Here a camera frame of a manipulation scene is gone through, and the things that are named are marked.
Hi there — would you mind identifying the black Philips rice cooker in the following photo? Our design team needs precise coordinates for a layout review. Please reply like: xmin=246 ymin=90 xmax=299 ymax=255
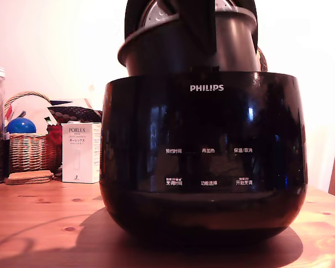
xmin=98 ymin=71 xmax=309 ymax=244

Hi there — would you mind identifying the blue ball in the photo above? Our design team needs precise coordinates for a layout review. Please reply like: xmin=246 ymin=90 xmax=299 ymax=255
xmin=6 ymin=117 xmax=37 ymax=135

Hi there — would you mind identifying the red knitted cloth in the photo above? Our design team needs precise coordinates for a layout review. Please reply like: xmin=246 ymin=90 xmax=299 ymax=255
xmin=46 ymin=124 xmax=63 ymax=168

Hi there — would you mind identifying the cork coaster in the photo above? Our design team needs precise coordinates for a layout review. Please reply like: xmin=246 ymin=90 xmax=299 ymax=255
xmin=4 ymin=176 xmax=52 ymax=186
xmin=8 ymin=170 xmax=55 ymax=181

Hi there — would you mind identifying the white Porlex box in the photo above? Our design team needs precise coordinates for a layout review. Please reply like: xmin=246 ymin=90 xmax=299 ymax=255
xmin=61 ymin=122 xmax=102 ymax=184

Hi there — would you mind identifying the dark cooking pot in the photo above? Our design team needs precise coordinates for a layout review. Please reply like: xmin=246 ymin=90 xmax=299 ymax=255
xmin=117 ymin=6 xmax=261 ymax=76

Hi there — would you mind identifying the brown woven object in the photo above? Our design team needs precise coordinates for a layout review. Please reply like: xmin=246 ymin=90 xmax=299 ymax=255
xmin=256 ymin=46 xmax=269 ymax=73

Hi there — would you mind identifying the woven wicker basket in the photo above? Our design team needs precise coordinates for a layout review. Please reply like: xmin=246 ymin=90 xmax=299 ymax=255
xmin=3 ymin=91 xmax=63 ymax=174

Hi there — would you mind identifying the dark dotted pattern cushion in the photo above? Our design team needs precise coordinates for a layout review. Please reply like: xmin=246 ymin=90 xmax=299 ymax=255
xmin=47 ymin=105 xmax=103 ymax=124

